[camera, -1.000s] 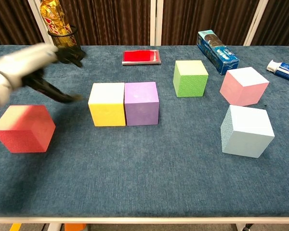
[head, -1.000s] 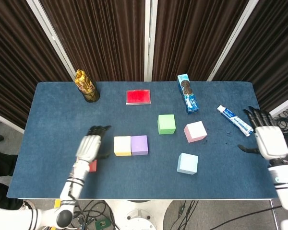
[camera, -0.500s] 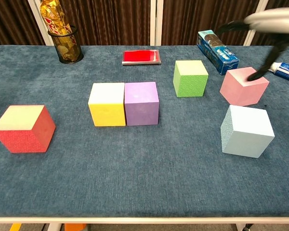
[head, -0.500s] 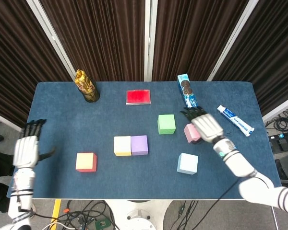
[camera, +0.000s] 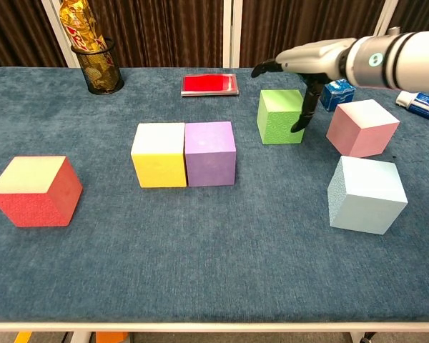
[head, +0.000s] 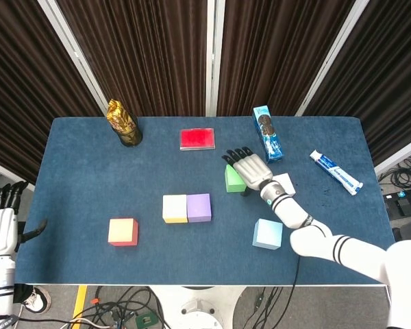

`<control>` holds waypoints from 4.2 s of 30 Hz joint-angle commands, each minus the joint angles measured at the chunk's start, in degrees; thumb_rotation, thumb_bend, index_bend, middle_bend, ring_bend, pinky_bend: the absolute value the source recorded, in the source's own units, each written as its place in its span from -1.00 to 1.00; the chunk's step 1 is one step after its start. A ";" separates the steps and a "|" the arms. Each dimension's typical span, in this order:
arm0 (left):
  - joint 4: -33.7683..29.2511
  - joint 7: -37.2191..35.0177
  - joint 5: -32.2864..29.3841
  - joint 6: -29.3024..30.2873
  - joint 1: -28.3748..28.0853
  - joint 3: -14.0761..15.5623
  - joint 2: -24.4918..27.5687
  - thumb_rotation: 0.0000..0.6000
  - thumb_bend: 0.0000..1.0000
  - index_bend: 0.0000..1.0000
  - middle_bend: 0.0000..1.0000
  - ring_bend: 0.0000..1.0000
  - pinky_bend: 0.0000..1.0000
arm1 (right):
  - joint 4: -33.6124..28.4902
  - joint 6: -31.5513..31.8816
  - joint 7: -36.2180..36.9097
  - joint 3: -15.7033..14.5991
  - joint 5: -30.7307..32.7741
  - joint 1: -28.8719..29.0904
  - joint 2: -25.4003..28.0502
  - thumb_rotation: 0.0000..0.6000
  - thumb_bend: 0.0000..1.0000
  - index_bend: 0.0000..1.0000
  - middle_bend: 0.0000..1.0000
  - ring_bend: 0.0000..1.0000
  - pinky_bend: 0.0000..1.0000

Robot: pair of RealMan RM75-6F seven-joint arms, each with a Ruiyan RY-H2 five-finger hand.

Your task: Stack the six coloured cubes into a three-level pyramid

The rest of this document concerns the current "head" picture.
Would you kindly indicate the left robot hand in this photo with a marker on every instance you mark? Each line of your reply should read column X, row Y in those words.
column 0, row 229

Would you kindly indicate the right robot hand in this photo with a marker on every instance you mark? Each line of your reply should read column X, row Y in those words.
column 253, row 171

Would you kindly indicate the green foam cube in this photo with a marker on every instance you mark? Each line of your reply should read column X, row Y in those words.
column 233, row 181

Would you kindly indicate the pink foam cube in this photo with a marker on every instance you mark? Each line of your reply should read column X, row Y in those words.
column 286, row 181

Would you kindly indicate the yellow foam cube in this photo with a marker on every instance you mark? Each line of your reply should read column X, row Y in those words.
column 174, row 207

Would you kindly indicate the red foam cube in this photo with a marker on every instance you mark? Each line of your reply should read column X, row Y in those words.
column 123, row 231

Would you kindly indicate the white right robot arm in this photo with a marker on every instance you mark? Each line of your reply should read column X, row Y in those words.
column 329, row 243

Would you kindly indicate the blue cookie box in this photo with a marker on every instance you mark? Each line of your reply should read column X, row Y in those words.
column 268, row 137

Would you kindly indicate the light blue foam cube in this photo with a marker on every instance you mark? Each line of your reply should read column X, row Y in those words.
column 267, row 234

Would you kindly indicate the red box with clear lid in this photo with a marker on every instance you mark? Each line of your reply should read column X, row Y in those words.
column 197, row 138

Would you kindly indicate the purple foam cube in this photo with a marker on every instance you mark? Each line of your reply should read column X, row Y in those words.
column 198, row 207

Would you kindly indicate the person in black clothes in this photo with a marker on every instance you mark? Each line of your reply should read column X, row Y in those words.
column 22, row 293

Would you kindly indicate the white black sneaker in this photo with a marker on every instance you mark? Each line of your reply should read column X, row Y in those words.
column 37, row 301

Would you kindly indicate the white blue toothpaste tube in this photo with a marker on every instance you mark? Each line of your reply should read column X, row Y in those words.
column 335, row 171

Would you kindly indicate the brown pleated curtain panel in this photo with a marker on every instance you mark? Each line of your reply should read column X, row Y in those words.
column 390, row 68
column 270, row 51
column 140, row 51
column 20, row 85

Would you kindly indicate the black mesh pen holder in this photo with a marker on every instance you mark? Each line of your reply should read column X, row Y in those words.
column 131, row 138

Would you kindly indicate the gold foil snack bag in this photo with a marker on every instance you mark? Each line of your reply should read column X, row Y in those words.
column 118, row 116

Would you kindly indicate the green circuit device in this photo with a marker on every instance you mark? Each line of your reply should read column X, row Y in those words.
column 145, row 320

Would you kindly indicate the white partition base rail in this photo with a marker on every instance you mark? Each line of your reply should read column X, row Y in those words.
column 400, row 157
column 10, row 173

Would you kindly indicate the white partition frame post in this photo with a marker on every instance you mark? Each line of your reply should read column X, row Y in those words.
column 332, row 51
column 72, row 51
column 214, row 51

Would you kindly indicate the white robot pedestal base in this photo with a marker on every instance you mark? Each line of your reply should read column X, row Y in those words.
column 195, row 308

